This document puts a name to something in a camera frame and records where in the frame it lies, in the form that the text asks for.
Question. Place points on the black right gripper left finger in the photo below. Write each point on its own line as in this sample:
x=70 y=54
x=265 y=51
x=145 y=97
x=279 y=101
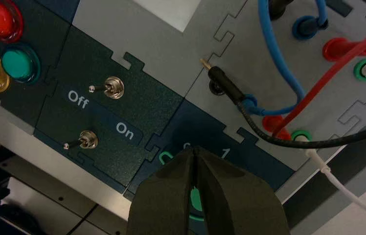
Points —
x=166 y=194

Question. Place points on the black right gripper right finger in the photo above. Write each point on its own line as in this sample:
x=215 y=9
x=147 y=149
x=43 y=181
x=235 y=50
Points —
x=238 y=201

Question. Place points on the green pointer rotary knob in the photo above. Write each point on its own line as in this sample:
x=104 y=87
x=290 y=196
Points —
x=197 y=199

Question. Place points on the dark modular control panel box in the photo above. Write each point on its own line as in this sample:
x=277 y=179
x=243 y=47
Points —
x=157 y=52

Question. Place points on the teal round push button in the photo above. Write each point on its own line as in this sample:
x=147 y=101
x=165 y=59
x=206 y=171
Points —
x=17 y=63

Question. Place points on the metal toggle switch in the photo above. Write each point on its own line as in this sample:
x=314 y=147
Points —
x=114 y=87
x=88 y=139

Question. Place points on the grey base plate with screws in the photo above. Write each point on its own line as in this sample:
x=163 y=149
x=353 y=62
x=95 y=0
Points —
x=50 y=191

